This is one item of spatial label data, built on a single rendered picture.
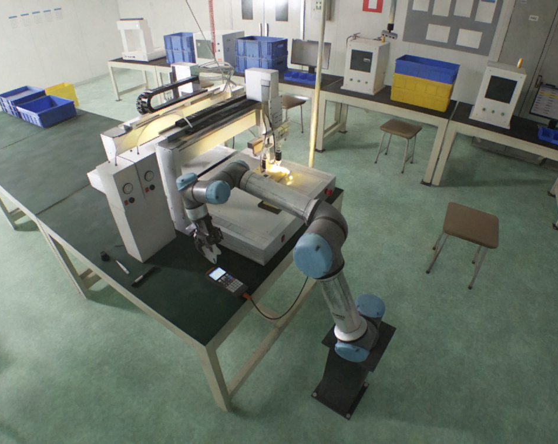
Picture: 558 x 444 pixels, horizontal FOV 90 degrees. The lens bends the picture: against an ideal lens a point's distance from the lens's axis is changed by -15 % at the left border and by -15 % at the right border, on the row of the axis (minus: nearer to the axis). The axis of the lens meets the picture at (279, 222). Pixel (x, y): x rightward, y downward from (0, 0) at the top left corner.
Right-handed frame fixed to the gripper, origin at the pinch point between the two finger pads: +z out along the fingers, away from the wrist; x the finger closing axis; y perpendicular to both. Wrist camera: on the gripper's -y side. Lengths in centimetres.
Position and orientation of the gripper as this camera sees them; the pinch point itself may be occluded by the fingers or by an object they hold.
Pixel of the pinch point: (213, 259)
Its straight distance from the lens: 129.3
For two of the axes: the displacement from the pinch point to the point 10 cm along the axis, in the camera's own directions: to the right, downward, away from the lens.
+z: 2.0, 8.5, 4.8
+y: 7.6, 1.8, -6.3
